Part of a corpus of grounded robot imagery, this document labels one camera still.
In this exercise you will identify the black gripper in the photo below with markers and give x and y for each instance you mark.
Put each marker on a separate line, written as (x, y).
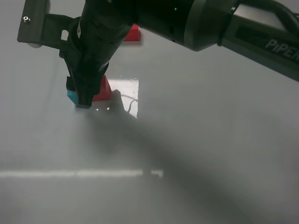
(93, 39)

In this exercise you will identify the blue block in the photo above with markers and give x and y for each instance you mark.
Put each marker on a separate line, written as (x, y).
(72, 95)

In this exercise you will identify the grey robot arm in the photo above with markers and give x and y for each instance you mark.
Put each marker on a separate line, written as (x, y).
(264, 31)

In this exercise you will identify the red template block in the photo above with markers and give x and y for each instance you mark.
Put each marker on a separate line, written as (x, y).
(133, 35)

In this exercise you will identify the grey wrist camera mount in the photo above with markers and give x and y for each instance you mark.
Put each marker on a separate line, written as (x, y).
(38, 27)

